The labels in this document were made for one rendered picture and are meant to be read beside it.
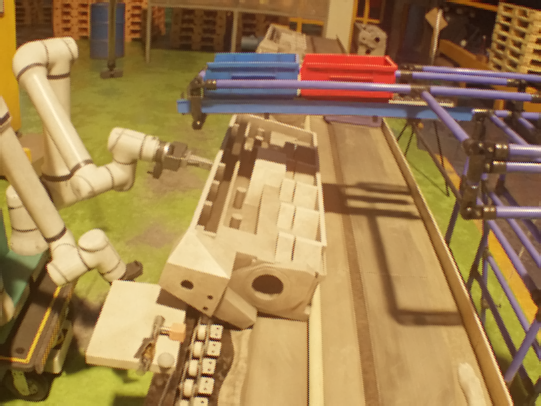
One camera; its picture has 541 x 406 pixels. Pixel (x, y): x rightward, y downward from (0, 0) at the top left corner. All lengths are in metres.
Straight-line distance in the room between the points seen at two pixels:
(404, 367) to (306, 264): 0.38
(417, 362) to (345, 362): 0.20
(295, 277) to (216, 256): 0.21
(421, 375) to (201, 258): 0.63
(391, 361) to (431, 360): 0.11
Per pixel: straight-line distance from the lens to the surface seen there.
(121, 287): 1.37
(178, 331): 1.18
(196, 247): 1.20
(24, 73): 1.81
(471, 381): 1.30
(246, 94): 1.56
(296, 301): 1.30
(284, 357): 1.25
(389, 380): 1.26
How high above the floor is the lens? 1.64
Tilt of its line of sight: 27 degrees down
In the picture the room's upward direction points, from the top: 6 degrees clockwise
